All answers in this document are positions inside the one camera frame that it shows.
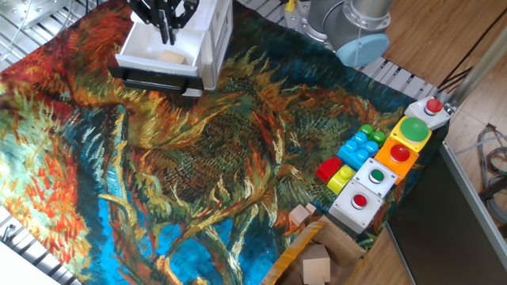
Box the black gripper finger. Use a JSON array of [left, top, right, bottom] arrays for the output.
[[168, 0, 200, 46], [126, 0, 170, 45]]

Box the brown cardboard box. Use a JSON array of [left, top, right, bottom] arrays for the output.
[[259, 215, 368, 285]]

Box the large white red-button box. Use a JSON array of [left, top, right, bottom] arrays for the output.
[[327, 180, 384, 234]]

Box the large plain wooden cube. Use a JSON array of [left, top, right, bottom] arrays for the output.
[[158, 49, 188, 66], [302, 244, 332, 285]]

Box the black floor cable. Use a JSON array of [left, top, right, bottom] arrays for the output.
[[437, 7, 507, 94]]

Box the grey red emergency-button box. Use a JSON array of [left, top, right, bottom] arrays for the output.
[[403, 96, 452, 131]]

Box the yellow toy brick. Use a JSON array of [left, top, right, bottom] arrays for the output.
[[326, 165, 356, 196]]

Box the white drawer with black handle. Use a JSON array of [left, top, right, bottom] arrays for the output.
[[107, 7, 206, 95]]

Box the orange red-button box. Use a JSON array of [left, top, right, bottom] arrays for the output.
[[373, 136, 420, 185]]

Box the dark flat bar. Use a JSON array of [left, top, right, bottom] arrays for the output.
[[478, 176, 507, 202]]

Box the sunflower painting print cloth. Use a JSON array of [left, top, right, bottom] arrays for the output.
[[0, 0, 451, 285]]

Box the thin white string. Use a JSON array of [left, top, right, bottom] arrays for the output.
[[353, 25, 362, 67]]

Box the clear plastic tube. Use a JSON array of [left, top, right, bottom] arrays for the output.
[[453, 134, 507, 156]]

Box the yellow green-dome button box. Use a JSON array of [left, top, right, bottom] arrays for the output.
[[389, 116, 433, 154]]

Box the red toy brick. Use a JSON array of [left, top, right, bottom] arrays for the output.
[[315, 156, 344, 183]]

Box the blue toy brick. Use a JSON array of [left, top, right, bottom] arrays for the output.
[[337, 131, 380, 172]]

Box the black panel with aluminium frame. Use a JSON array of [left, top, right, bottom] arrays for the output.
[[386, 140, 507, 285]]

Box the green toy brick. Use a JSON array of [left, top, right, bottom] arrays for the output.
[[358, 123, 387, 147]]

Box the small wooden block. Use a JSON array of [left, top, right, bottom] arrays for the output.
[[288, 204, 312, 227]]

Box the grey cable coil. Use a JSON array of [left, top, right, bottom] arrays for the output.
[[477, 123, 507, 225]]

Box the silver metal bracket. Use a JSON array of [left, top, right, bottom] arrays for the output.
[[0, 0, 67, 31]]

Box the aluminium frame post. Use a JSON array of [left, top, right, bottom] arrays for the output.
[[447, 35, 507, 108]]

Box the white green-button box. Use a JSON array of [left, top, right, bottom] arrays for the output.
[[352, 157, 399, 199]]

